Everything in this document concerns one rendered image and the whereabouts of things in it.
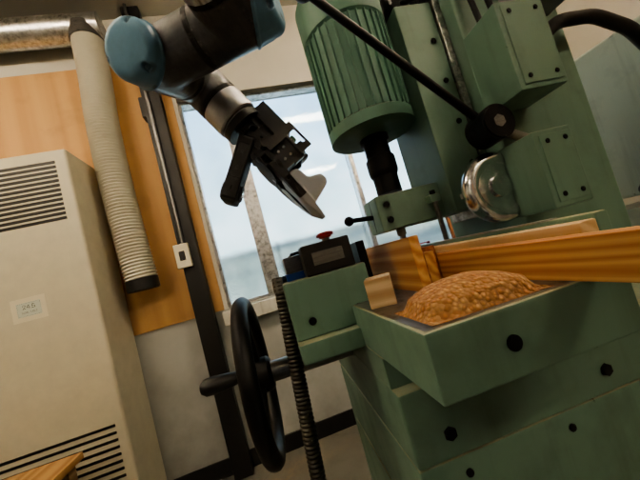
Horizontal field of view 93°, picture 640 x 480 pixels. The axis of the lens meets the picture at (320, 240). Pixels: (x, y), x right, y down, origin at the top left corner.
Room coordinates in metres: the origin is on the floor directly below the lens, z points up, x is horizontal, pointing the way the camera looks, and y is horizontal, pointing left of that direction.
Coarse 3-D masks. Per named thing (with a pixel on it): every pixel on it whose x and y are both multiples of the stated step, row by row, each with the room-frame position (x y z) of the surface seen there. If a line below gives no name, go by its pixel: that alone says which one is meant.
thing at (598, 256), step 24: (528, 240) 0.34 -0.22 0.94; (552, 240) 0.29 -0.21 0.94; (576, 240) 0.27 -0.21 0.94; (600, 240) 0.25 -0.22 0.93; (624, 240) 0.23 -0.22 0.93; (456, 264) 0.45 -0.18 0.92; (480, 264) 0.40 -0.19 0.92; (504, 264) 0.36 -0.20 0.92; (528, 264) 0.32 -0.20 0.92; (552, 264) 0.29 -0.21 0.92; (576, 264) 0.27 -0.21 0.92; (600, 264) 0.25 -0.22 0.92; (624, 264) 0.24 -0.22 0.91
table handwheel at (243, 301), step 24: (240, 312) 0.49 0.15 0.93; (240, 336) 0.45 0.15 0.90; (240, 360) 0.43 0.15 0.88; (264, 360) 0.55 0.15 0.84; (288, 360) 0.56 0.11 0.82; (336, 360) 0.57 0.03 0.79; (240, 384) 0.42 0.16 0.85; (264, 384) 0.53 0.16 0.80; (264, 408) 0.43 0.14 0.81; (264, 432) 0.42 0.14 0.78; (264, 456) 0.43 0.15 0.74
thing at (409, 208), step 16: (400, 192) 0.58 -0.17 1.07; (416, 192) 0.59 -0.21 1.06; (368, 208) 0.62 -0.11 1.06; (384, 208) 0.58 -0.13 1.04; (400, 208) 0.58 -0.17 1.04; (416, 208) 0.59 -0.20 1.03; (432, 208) 0.59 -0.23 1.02; (384, 224) 0.57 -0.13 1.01; (400, 224) 0.58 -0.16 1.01; (416, 224) 0.64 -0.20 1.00
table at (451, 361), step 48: (576, 288) 0.27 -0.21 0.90; (624, 288) 0.28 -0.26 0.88; (336, 336) 0.45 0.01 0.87; (384, 336) 0.35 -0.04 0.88; (432, 336) 0.25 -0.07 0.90; (480, 336) 0.26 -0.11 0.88; (528, 336) 0.26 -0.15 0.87; (576, 336) 0.27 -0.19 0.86; (624, 336) 0.28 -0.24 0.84; (432, 384) 0.26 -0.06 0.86; (480, 384) 0.26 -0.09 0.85
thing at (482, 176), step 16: (480, 160) 0.50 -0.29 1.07; (496, 160) 0.50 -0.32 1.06; (464, 176) 0.50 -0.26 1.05; (480, 176) 0.50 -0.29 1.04; (496, 176) 0.50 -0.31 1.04; (464, 192) 0.50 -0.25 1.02; (480, 192) 0.50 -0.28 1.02; (496, 192) 0.50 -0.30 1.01; (512, 192) 0.51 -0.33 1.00; (480, 208) 0.50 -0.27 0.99; (496, 208) 0.50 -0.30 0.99; (512, 208) 0.50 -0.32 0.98
